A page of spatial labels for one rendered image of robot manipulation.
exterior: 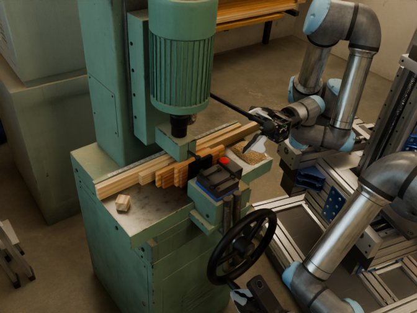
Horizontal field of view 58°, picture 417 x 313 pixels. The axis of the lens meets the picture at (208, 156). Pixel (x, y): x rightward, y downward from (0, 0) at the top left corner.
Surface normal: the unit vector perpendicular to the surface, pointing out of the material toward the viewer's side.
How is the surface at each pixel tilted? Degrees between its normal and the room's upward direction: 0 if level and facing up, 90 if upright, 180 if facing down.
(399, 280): 0
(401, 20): 90
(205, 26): 90
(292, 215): 0
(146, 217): 0
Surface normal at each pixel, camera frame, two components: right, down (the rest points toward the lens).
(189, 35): 0.25, 0.62
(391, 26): -0.79, 0.32
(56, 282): 0.07, -0.78
